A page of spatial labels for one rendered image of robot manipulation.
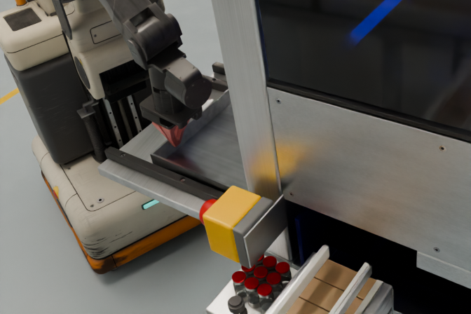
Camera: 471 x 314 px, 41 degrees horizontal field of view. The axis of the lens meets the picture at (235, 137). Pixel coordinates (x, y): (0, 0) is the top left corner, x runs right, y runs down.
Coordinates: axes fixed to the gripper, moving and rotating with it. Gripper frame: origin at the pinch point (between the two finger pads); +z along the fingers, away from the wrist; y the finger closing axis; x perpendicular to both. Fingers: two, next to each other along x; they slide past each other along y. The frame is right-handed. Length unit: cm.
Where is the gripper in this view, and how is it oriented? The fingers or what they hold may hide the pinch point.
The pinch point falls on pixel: (176, 141)
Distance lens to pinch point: 121.1
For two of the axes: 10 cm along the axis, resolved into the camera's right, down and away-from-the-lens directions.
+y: 7.9, 3.7, -4.8
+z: 0.5, 7.5, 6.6
